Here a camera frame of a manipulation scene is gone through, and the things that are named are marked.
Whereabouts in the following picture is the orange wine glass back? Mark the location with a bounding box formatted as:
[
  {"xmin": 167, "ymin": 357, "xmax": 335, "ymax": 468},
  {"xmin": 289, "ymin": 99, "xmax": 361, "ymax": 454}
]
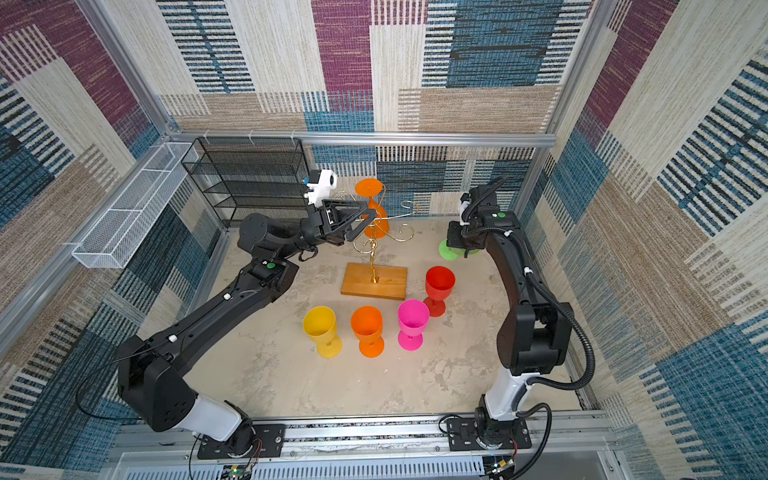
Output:
[{"xmin": 355, "ymin": 178, "xmax": 390, "ymax": 240}]

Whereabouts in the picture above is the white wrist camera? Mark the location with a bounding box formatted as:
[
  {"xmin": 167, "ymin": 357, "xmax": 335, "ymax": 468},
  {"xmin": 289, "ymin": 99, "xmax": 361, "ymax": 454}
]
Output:
[
  {"xmin": 459, "ymin": 200, "xmax": 471, "ymax": 226},
  {"xmin": 304, "ymin": 169, "xmax": 338, "ymax": 207}
]

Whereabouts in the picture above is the green wine glass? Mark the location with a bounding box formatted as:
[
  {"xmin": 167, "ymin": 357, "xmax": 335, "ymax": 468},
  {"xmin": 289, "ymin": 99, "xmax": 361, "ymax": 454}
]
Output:
[{"xmin": 438, "ymin": 240, "xmax": 480, "ymax": 261}]

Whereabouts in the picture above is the magenta wine glass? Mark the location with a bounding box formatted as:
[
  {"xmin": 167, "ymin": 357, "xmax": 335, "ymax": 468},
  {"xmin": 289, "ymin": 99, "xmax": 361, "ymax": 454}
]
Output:
[{"xmin": 398, "ymin": 299, "xmax": 430, "ymax": 351}]

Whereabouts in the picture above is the red wine glass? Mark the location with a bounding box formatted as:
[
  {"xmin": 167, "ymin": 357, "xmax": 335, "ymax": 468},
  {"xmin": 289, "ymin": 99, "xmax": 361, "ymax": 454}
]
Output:
[{"xmin": 424, "ymin": 266, "xmax": 456, "ymax": 317}]

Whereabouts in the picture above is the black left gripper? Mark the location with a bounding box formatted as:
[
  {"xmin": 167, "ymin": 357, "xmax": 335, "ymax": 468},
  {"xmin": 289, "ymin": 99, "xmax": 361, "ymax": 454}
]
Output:
[{"xmin": 275, "ymin": 209, "xmax": 372, "ymax": 266}]

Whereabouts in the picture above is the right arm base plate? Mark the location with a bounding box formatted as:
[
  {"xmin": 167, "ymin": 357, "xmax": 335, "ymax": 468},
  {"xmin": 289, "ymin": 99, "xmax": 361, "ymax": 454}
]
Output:
[{"xmin": 442, "ymin": 417, "xmax": 532, "ymax": 451}]

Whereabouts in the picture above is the gold wire wine glass rack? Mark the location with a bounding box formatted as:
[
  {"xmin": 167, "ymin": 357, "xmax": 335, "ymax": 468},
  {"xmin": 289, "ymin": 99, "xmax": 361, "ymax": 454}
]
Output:
[{"xmin": 341, "ymin": 186, "xmax": 419, "ymax": 300}]

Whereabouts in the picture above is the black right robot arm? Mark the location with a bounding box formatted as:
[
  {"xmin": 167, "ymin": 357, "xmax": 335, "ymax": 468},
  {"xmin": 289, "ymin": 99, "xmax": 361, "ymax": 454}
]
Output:
[{"xmin": 446, "ymin": 176, "xmax": 596, "ymax": 450}]

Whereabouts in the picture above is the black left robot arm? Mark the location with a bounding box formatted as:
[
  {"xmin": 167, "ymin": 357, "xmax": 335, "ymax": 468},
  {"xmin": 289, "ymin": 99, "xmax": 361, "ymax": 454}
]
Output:
[{"xmin": 117, "ymin": 199, "xmax": 375, "ymax": 457}]

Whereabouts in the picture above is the white wire mesh basket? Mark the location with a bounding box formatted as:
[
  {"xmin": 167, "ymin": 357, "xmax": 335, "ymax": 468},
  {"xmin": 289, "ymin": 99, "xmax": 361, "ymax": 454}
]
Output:
[{"xmin": 72, "ymin": 142, "xmax": 191, "ymax": 269}]

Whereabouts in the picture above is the black wire shelf rack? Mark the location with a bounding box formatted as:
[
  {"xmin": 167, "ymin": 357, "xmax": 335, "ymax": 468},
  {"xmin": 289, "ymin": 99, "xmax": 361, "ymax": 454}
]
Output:
[{"xmin": 181, "ymin": 137, "xmax": 312, "ymax": 228}]

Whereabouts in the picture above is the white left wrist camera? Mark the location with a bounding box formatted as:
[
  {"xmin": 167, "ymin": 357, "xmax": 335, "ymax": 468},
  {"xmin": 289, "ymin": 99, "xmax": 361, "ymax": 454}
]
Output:
[{"xmin": 304, "ymin": 169, "xmax": 338, "ymax": 207}]

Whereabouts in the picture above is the yellow wine glass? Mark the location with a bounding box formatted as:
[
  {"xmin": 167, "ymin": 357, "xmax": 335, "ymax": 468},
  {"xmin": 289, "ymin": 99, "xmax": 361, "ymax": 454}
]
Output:
[{"xmin": 303, "ymin": 306, "xmax": 342, "ymax": 359}]

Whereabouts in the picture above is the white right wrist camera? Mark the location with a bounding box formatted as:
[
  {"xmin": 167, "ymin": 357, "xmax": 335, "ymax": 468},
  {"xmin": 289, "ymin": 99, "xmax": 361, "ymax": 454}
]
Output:
[{"xmin": 459, "ymin": 200, "xmax": 471, "ymax": 226}]

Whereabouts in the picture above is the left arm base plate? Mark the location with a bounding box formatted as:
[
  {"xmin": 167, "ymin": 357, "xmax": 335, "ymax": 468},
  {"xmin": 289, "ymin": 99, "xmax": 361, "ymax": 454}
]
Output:
[{"xmin": 196, "ymin": 423, "xmax": 286, "ymax": 460}]

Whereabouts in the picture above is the orange wine glass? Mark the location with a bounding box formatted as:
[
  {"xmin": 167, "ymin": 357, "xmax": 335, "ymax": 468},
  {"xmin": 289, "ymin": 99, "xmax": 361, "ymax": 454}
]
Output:
[
  {"xmin": 355, "ymin": 178, "xmax": 390, "ymax": 240},
  {"xmin": 350, "ymin": 306, "xmax": 385, "ymax": 358}
]

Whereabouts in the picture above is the aluminium front rail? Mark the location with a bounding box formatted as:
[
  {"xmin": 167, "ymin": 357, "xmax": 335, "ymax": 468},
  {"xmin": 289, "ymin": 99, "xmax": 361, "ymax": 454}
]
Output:
[{"xmin": 99, "ymin": 411, "xmax": 633, "ymax": 479}]

